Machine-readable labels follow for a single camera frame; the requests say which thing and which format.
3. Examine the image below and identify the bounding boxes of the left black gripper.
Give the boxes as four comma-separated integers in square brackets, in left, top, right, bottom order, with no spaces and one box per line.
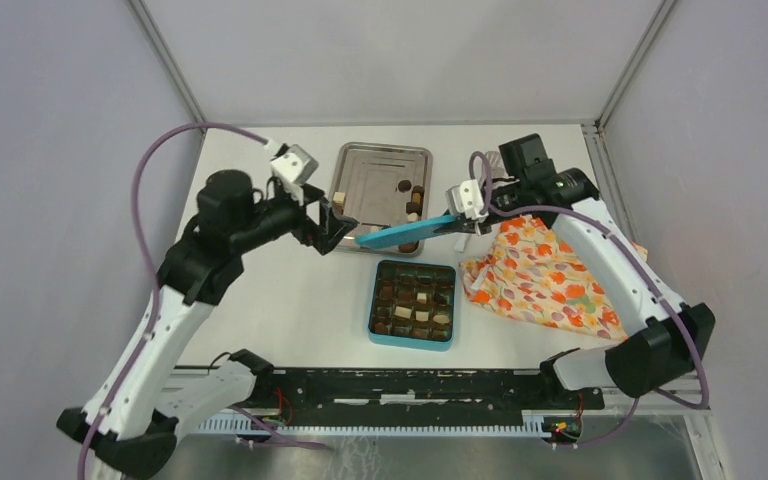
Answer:
[232,180,358,253]

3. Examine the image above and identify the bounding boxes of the metal serving tongs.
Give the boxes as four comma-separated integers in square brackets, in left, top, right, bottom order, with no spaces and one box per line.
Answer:
[453,234,471,253]

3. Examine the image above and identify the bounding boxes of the teal box lid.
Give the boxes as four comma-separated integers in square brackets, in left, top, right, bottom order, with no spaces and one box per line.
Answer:
[355,214,458,250]

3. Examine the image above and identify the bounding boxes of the teal chocolate box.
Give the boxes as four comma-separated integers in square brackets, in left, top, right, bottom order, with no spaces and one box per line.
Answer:
[366,260,458,352]

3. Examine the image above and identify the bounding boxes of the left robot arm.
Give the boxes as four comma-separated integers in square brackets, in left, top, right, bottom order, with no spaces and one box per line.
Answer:
[57,170,358,479]

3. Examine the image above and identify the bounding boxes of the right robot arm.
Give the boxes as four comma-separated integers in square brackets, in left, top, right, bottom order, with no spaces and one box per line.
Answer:
[439,134,715,409]

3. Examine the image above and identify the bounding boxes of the pile of assorted chocolates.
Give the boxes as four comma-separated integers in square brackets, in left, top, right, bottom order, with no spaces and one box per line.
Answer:
[337,175,421,252]

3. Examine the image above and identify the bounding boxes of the silver metal tray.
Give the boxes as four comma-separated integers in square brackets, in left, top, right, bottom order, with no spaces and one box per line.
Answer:
[330,142,433,252]

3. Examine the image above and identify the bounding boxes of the floral cloth bag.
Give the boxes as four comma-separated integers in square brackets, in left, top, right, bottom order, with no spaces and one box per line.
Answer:
[459,216,627,341]

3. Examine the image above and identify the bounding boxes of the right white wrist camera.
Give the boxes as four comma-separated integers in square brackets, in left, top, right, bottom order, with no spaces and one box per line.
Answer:
[445,179,490,220]

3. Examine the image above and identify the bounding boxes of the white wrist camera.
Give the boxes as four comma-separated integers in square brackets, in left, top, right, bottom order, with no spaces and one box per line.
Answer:
[264,139,319,206]
[445,179,490,220]

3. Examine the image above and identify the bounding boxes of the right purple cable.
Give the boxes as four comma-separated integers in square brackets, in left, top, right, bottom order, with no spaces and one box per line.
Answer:
[468,150,711,452]

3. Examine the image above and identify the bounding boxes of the purple cable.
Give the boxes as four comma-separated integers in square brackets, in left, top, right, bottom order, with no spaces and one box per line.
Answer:
[468,150,711,452]
[76,122,330,480]

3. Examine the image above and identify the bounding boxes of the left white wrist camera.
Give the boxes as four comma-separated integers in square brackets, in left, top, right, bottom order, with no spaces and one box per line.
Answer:
[264,139,319,206]

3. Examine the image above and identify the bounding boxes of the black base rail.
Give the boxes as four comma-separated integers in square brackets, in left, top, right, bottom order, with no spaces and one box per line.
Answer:
[239,368,605,427]

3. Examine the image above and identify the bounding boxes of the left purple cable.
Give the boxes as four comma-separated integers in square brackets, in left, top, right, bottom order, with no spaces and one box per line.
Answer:
[76,122,330,480]

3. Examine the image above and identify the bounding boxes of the white slotted cable duct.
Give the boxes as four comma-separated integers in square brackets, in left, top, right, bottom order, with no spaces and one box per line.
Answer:
[188,409,558,440]

